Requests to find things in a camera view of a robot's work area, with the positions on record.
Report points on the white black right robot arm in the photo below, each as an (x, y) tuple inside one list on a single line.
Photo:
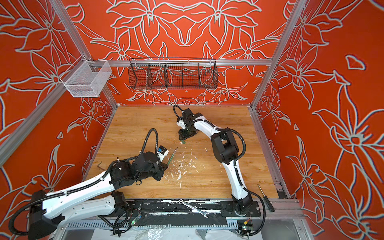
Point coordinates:
[(228, 147)]

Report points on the green pen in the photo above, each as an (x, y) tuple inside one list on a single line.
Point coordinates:
[(172, 156)]

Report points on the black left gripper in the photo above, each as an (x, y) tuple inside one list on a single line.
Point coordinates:
[(163, 166)]

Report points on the clear plastic bin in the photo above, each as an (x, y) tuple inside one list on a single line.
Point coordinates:
[(85, 80)]

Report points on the black handled screwdriver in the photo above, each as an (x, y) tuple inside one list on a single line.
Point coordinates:
[(266, 200)]

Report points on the black wire basket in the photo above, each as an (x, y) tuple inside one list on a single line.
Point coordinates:
[(177, 74)]

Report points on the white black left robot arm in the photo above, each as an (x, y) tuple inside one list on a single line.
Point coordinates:
[(46, 210)]

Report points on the grey slotted cable duct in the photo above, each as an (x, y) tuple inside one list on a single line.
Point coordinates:
[(99, 224)]

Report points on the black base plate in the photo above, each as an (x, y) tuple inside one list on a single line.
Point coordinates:
[(214, 207)]

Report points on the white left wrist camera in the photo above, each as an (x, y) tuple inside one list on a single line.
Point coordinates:
[(162, 152)]

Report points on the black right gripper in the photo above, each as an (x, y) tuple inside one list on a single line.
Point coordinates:
[(182, 135)]

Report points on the silver wrench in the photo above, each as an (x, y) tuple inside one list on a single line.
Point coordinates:
[(195, 209)]

